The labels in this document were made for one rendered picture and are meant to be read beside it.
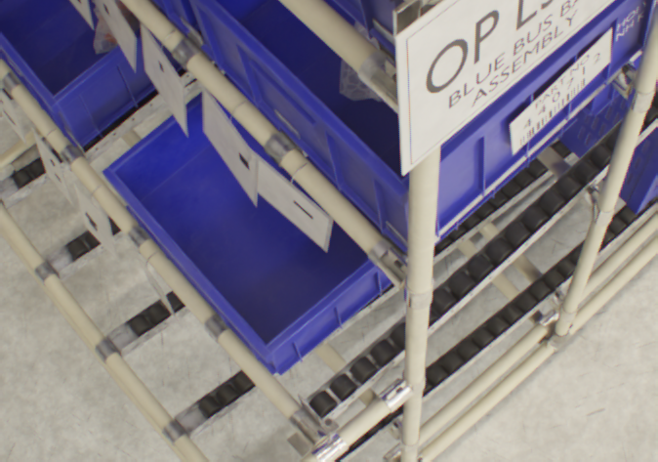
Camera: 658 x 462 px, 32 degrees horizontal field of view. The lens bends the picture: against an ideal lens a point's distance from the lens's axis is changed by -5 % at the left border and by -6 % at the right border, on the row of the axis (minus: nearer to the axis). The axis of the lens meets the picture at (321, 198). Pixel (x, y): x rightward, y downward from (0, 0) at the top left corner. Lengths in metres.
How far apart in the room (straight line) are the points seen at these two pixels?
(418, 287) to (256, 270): 0.44
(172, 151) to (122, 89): 0.15
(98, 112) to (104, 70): 0.10
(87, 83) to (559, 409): 1.20
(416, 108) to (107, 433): 1.62
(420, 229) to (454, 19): 0.36
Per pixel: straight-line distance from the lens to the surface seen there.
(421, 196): 1.14
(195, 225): 1.78
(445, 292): 1.71
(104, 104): 1.85
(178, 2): 1.50
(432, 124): 1.01
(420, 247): 1.25
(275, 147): 1.46
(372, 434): 1.99
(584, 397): 2.46
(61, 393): 2.53
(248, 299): 1.73
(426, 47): 0.90
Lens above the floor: 2.32
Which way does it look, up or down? 63 degrees down
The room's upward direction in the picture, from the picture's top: 7 degrees counter-clockwise
